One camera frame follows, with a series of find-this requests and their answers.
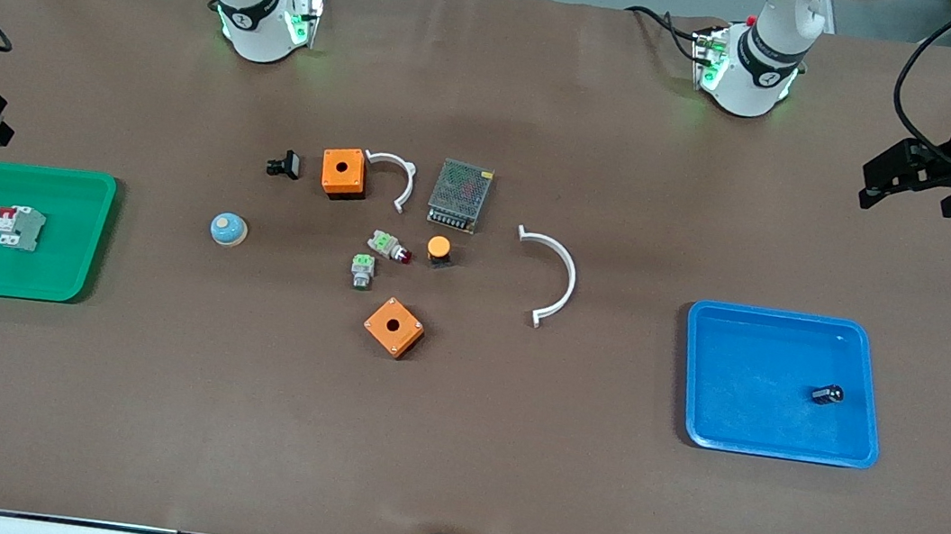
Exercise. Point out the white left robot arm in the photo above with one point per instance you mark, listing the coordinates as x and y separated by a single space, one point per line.
749 69

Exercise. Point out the grey metal power supply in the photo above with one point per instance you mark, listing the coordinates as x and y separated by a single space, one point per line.
459 195

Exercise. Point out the blue plastic tray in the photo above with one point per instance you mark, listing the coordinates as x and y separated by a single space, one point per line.
758 402

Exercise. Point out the white circuit breaker red lever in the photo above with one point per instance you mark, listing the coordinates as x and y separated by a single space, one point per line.
19 227

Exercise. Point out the green push button switch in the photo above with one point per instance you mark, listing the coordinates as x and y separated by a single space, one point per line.
361 271

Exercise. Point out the black cylindrical capacitor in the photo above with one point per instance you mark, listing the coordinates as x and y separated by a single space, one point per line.
827 395

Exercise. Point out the small black clip part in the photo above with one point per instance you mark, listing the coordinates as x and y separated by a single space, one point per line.
286 164

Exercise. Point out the orange round button black base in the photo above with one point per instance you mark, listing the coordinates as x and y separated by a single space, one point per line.
439 250

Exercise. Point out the small white semicircular clamp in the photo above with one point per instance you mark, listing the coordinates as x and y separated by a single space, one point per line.
403 176

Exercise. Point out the round blue and cream knob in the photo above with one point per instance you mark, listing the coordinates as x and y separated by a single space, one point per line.
228 228

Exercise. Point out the large white semicircular clamp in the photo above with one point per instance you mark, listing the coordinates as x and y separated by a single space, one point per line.
567 274

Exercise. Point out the orange one-hole button box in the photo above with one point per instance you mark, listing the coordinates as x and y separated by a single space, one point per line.
343 174
394 327

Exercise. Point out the red indicator lamp switch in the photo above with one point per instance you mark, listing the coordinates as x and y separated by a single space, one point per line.
387 245

